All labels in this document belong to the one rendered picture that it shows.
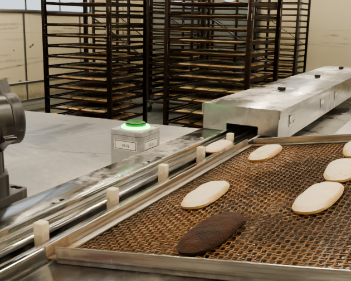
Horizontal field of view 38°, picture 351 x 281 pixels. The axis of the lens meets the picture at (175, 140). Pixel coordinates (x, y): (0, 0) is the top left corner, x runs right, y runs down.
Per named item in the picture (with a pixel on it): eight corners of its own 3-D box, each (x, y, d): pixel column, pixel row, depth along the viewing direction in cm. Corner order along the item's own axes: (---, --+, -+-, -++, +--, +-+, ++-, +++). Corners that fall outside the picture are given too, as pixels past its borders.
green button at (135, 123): (132, 127, 100) (132, 119, 99) (150, 129, 98) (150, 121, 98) (121, 130, 96) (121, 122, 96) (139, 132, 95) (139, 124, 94)
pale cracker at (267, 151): (264, 148, 83) (263, 141, 83) (287, 147, 81) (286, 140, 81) (242, 162, 74) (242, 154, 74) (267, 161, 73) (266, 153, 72)
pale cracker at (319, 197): (316, 185, 56) (315, 176, 56) (351, 186, 54) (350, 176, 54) (283, 213, 48) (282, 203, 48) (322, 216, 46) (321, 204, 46)
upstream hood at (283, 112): (325, 82, 222) (326, 63, 220) (367, 85, 213) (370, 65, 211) (201, 134, 114) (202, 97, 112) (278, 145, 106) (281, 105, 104)
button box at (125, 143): (131, 173, 105) (131, 121, 102) (164, 179, 101) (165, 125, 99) (107, 184, 98) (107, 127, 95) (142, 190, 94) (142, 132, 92)
